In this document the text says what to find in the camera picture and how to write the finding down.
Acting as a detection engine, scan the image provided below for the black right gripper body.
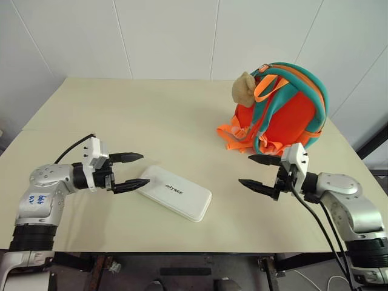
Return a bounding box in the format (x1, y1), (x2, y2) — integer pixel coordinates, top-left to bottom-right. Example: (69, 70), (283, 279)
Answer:
(271, 165), (294, 201)

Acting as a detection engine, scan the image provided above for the beige plush bear toy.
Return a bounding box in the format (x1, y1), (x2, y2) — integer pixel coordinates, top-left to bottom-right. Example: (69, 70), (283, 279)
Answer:
(232, 71), (257, 108)

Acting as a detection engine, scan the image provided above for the orange and teal backpack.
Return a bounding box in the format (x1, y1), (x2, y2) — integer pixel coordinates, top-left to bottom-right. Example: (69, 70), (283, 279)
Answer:
(216, 62), (330, 154)

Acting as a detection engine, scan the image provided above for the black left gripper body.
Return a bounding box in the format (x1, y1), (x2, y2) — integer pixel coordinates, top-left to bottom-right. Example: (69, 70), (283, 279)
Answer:
(93, 158), (116, 193)

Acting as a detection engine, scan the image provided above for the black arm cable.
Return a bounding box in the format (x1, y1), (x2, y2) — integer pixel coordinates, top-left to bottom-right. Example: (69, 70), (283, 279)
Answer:
(289, 178), (356, 291)
(55, 133), (97, 166)
(307, 195), (358, 275)

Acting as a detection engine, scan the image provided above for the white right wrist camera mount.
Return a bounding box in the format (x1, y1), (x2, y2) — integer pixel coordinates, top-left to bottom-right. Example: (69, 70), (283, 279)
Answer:
(279, 142), (310, 195)

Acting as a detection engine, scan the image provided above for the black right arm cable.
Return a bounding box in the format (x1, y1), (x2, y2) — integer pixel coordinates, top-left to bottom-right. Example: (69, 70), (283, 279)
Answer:
(307, 195), (358, 275)
(289, 178), (356, 291)

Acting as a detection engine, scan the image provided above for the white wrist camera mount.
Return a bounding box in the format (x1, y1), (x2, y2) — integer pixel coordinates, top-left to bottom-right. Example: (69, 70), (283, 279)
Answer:
(279, 142), (310, 195)
(81, 136), (109, 192)

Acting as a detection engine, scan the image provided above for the rusty table leg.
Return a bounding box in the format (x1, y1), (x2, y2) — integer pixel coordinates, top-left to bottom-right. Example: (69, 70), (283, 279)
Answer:
(257, 256), (286, 291)
(89, 254), (113, 291)

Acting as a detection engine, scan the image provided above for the black metal stand frame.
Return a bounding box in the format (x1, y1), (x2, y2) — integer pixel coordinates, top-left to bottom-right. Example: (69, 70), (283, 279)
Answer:
(355, 120), (388, 182)

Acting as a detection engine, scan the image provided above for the white rectangular box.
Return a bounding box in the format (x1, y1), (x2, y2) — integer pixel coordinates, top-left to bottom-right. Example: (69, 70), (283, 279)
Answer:
(135, 165), (212, 224)

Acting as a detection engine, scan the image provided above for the black table frame bar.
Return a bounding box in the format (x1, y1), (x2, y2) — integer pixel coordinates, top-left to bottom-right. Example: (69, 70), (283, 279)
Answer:
(274, 250), (349, 271)
(50, 251), (95, 273)

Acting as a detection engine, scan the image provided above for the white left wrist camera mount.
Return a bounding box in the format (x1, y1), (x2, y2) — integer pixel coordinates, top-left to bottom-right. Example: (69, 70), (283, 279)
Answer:
(81, 136), (109, 192)

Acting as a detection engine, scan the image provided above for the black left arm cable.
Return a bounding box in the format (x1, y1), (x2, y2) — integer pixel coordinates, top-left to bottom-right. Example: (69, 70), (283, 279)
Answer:
(55, 133), (97, 166)

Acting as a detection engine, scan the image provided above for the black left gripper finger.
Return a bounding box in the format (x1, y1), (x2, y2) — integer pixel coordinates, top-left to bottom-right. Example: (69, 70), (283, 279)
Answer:
(112, 178), (151, 195)
(109, 152), (144, 163)

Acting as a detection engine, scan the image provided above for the white floor cable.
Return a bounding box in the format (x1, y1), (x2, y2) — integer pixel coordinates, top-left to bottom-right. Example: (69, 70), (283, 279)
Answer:
(291, 268), (348, 291)

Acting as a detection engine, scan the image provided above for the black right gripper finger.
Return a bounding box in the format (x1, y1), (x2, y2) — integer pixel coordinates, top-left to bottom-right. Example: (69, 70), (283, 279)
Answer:
(248, 154), (282, 167)
(238, 178), (279, 200)

